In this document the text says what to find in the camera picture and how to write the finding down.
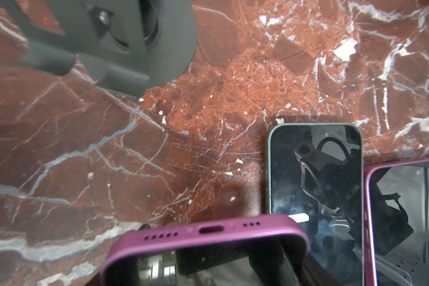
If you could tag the black phone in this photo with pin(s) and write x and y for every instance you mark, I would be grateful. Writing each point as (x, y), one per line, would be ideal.
(314, 177)
(397, 205)
(264, 250)

